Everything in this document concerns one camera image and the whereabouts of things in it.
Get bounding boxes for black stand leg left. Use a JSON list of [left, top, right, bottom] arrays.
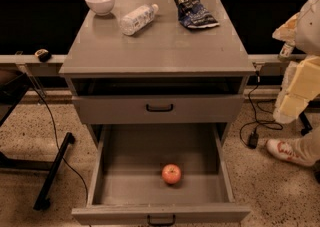
[[33, 132, 75, 211]]

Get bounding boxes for closed top drawer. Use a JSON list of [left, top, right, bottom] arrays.
[[72, 95, 243, 124]]

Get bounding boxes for white red sneaker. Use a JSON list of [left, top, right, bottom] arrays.
[[266, 139, 315, 167]]

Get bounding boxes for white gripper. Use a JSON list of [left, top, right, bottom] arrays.
[[272, 14, 320, 124]]

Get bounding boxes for clear plastic water bottle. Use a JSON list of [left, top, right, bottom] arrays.
[[120, 4, 159, 36]]

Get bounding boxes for black middle drawer handle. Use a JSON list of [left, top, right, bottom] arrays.
[[147, 215, 176, 227]]

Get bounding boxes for blue chip bag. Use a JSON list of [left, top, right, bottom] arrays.
[[174, 0, 219, 29]]

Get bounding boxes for small bottle on ledge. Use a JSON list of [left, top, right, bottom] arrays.
[[278, 42, 295, 61]]

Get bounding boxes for open middle drawer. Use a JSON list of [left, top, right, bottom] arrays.
[[72, 123, 250, 225]]

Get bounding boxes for black top drawer handle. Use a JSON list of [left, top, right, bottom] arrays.
[[145, 104, 174, 113]]

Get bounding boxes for black stand leg right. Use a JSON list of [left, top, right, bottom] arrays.
[[299, 112, 313, 136]]

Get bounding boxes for white bowl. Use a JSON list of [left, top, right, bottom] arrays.
[[85, 0, 115, 16]]

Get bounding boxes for red apple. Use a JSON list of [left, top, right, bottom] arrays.
[[162, 164, 182, 185]]

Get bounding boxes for dark chair at left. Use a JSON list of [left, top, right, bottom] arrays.
[[0, 69, 31, 126]]

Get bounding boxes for black drawer handle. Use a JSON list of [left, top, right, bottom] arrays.
[[145, 104, 174, 113], [147, 215, 176, 227]]

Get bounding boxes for yellow black tape measure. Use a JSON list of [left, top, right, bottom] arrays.
[[35, 49, 52, 62]]

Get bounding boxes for black floor cable left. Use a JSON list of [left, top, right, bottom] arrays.
[[31, 87, 90, 205]]

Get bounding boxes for grey drawer cabinet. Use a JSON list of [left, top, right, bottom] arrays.
[[59, 0, 255, 142]]

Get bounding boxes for black stand leg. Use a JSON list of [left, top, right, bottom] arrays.
[[33, 132, 75, 211], [299, 112, 313, 136]]

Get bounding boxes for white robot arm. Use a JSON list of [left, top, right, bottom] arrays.
[[272, 0, 320, 124]]

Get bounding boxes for black power adapter cable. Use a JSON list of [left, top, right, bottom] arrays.
[[239, 70, 284, 150]]

